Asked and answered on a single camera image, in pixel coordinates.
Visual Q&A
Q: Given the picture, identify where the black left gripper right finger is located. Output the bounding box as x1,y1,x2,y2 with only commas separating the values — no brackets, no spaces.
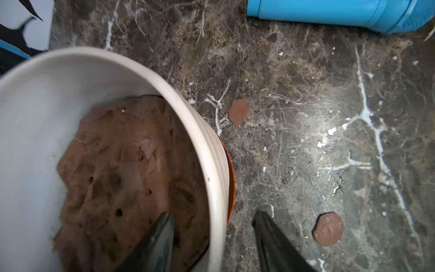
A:
251,210,315,272

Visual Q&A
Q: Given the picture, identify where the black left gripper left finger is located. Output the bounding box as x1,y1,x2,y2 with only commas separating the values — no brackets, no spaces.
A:
115,212,175,272

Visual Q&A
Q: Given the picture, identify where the orange plastic pot saucer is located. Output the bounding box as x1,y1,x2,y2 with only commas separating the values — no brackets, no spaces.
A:
220,138,236,225

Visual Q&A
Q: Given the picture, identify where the brown soil in pot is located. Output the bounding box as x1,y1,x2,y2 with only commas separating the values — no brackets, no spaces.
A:
54,96,210,272

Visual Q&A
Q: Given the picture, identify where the blue handheld microphone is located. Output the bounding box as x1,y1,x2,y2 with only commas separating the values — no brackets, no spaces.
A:
247,0,435,35

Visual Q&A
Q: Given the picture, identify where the white wavy ceramic pot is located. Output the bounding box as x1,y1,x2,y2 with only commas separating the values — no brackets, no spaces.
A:
1,47,230,272

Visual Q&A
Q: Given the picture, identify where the brown mud flake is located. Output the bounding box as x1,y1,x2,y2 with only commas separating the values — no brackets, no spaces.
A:
228,99,250,126
313,212,344,247

